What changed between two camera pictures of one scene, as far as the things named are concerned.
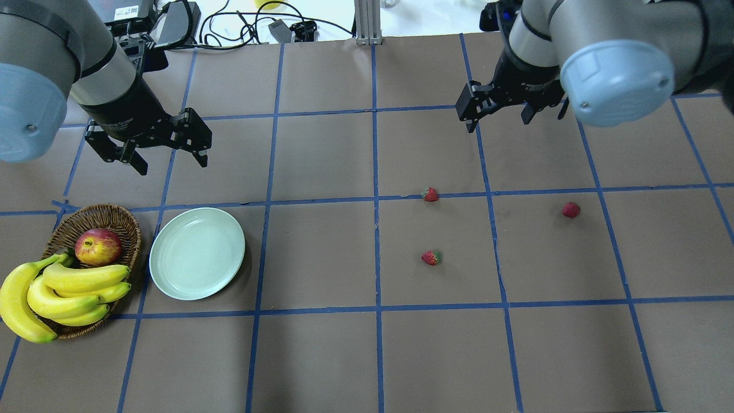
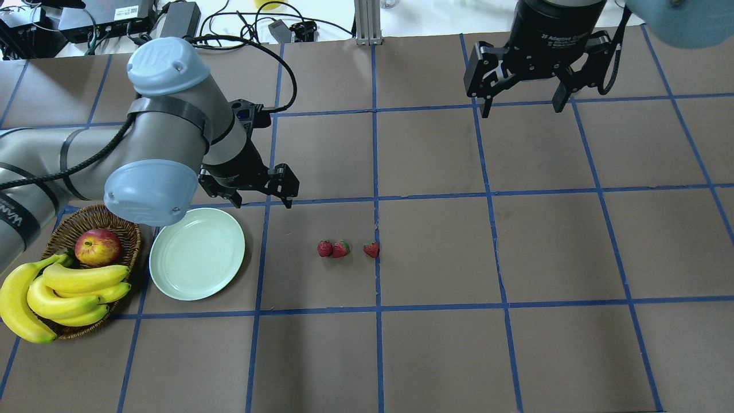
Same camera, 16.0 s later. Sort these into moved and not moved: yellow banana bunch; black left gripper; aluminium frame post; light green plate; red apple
Moved: black left gripper
Not moved: light green plate; aluminium frame post; red apple; yellow banana bunch
